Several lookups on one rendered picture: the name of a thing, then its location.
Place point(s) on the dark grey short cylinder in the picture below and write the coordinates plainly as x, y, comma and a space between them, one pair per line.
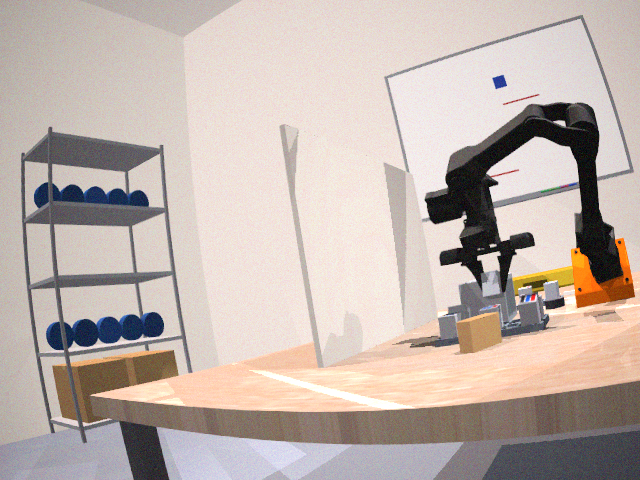
554, 303

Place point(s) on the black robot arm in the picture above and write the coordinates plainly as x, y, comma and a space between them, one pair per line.
468, 184

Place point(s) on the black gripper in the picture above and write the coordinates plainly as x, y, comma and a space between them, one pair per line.
506, 248

